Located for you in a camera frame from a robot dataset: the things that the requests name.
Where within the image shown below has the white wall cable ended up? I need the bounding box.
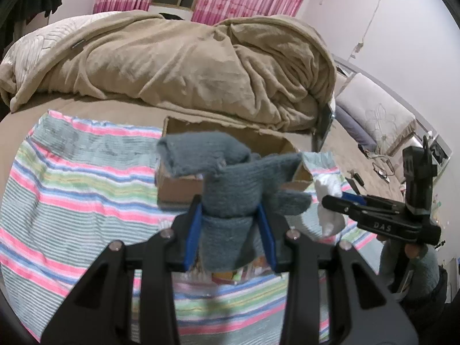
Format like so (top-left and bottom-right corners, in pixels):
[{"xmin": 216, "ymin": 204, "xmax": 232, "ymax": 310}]
[{"xmin": 349, "ymin": 0, "xmax": 389, "ymax": 61}]

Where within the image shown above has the purple pillow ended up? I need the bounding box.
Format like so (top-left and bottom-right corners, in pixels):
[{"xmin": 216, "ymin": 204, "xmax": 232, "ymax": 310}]
[{"xmin": 334, "ymin": 103, "xmax": 376, "ymax": 149}]

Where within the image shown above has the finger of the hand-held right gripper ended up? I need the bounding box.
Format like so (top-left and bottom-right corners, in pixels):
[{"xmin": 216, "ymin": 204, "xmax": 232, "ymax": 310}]
[
  {"xmin": 321, "ymin": 195, "xmax": 382, "ymax": 224},
  {"xmin": 341, "ymin": 191, "xmax": 405, "ymax": 210}
]

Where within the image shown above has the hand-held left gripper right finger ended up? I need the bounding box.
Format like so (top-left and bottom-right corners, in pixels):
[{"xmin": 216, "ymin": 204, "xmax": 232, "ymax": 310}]
[{"xmin": 256, "ymin": 204, "xmax": 419, "ymax": 345}]

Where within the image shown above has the dark cloth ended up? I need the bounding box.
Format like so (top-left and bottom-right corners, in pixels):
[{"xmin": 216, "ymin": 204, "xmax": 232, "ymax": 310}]
[{"xmin": 393, "ymin": 268, "xmax": 451, "ymax": 333}]

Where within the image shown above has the colourful printed packet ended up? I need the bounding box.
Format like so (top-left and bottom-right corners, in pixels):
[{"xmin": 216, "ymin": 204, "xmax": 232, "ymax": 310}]
[{"xmin": 211, "ymin": 254, "xmax": 271, "ymax": 285}]

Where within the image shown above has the striped pastel blanket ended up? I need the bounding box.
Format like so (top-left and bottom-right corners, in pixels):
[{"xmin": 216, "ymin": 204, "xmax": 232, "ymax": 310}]
[{"xmin": 0, "ymin": 111, "xmax": 382, "ymax": 344}]

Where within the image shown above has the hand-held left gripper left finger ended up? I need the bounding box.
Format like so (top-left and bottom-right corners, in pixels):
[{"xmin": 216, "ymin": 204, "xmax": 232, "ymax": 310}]
[{"xmin": 41, "ymin": 195, "xmax": 202, "ymax": 345}]

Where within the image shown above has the brown cardboard box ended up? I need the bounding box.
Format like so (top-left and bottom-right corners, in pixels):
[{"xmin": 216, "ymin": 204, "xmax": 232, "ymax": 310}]
[{"xmin": 155, "ymin": 116, "xmax": 314, "ymax": 211}]

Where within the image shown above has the bed with brown sheet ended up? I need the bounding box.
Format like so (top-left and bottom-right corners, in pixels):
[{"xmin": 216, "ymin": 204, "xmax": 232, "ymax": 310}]
[{"xmin": 0, "ymin": 93, "xmax": 408, "ymax": 231}]

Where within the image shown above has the beige plush duvet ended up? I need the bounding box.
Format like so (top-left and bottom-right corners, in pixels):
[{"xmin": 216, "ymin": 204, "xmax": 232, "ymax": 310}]
[{"xmin": 0, "ymin": 10, "xmax": 337, "ymax": 132}]

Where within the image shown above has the tangled black cable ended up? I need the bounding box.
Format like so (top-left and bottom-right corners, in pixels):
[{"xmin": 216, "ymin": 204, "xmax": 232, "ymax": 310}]
[{"xmin": 370, "ymin": 156, "xmax": 396, "ymax": 182}]

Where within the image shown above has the person's right hand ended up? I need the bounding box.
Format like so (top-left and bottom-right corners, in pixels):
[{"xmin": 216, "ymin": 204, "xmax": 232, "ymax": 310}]
[{"xmin": 404, "ymin": 244, "xmax": 429, "ymax": 260}]

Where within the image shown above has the beige flower-embroidered pillow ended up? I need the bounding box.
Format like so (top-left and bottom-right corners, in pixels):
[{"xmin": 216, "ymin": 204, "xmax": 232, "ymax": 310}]
[{"xmin": 336, "ymin": 73, "xmax": 418, "ymax": 156}]

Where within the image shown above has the white cloth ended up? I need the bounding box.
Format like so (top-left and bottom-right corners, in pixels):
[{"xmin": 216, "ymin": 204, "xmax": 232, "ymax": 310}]
[{"xmin": 313, "ymin": 172, "xmax": 347, "ymax": 238}]

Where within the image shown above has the grey knitted cloth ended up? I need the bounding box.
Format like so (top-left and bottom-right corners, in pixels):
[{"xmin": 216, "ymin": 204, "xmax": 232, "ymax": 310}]
[{"xmin": 157, "ymin": 132, "xmax": 313, "ymax": 272}]

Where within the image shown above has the black flat device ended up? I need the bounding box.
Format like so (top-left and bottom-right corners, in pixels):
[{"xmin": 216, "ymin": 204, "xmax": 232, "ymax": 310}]
[{"xmin": 314, "ymin": 103, "xmax": 336, "ymax": 152}]

